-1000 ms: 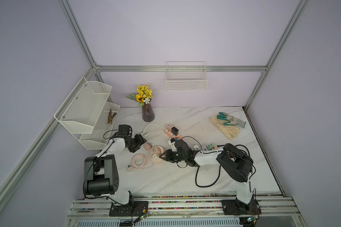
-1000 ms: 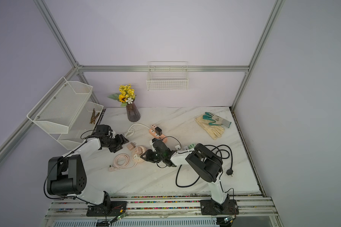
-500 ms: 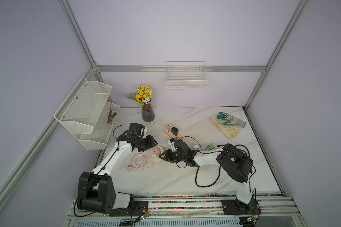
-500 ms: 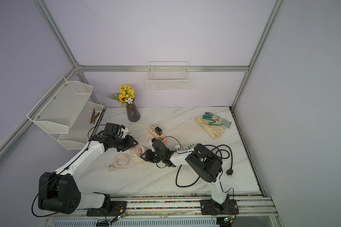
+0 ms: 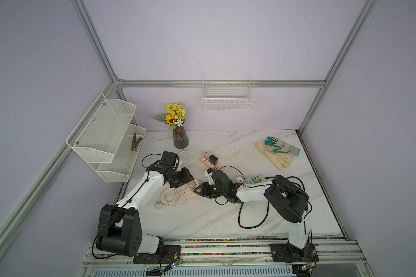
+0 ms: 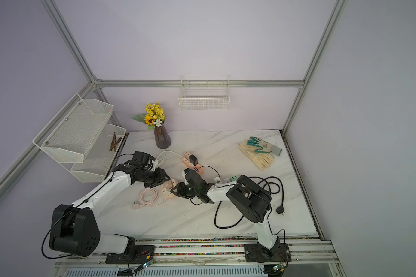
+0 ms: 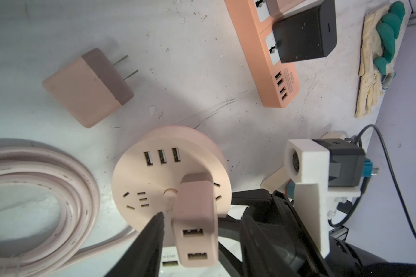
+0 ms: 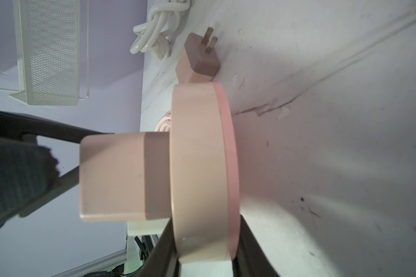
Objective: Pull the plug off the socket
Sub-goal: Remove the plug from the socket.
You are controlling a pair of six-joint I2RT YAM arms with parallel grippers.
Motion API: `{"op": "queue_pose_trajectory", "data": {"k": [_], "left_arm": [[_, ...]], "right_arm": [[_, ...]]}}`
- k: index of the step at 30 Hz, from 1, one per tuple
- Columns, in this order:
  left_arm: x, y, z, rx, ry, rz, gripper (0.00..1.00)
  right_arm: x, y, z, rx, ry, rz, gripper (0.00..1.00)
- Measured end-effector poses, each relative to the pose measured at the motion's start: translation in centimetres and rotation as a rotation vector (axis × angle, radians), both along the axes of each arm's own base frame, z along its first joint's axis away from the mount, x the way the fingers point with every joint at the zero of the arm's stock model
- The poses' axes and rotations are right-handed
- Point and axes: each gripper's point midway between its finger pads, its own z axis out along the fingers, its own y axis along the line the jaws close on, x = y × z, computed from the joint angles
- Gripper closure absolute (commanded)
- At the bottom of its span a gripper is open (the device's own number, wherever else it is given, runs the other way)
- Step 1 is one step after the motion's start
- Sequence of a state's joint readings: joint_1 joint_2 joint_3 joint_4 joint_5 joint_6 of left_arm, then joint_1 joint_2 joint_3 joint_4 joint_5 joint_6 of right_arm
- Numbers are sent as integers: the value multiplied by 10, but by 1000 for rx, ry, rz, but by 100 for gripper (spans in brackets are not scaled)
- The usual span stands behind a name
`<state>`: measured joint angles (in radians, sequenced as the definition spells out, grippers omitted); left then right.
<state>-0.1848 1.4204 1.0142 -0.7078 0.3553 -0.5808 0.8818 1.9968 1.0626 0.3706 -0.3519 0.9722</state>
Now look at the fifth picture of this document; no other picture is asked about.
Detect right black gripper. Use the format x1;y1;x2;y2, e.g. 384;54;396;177
194;182;226;198

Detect beige work glove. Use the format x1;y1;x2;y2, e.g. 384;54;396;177
255;141;293;170

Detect white wire wall basket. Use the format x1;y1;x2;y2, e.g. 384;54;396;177
202;75;254;111

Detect yellow artificial flowers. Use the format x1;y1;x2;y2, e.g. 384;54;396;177
153;102;187;130

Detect lower white mesh shelf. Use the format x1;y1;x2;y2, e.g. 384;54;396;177
97;124;147;183

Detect upper white mesh shelf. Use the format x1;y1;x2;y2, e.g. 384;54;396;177
66;94;136;163

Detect cream red power strip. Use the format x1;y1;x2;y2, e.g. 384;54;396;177
236;175;265;187

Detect round pink power socket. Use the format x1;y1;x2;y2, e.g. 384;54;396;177
181;179;201;199

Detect pink coiled cable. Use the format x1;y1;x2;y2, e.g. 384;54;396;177
155;187;190;210

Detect black power cable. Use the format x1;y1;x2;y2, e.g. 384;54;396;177
237;175;311;230

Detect green USB charger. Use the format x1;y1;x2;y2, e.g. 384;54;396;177
251;175;262;184

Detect green grey work glove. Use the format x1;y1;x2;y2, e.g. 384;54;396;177
264;136;300;156

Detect aluminium mounting rail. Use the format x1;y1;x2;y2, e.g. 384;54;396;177
78;237;374;277

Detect white coiled cable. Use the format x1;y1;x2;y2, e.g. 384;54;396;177
178;149;202;160

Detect dark ribbed vase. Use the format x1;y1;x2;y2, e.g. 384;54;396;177
173;126;189;150

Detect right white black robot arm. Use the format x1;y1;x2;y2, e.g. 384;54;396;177
194;170;318;263

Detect aluminium frame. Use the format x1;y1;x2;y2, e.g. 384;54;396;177
0;0;379;264

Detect brown clips on shelf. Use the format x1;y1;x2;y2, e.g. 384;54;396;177
131;133;143;151

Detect black plug adapter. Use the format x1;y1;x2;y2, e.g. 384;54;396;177
209;155;218;166

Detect orange USB power strip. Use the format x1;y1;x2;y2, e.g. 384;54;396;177
201;151;222;170

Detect white mesh shelf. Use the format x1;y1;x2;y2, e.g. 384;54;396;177
66;94;136;163
97;124;147;183

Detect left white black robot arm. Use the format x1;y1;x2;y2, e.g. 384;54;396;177
93;151;194;257

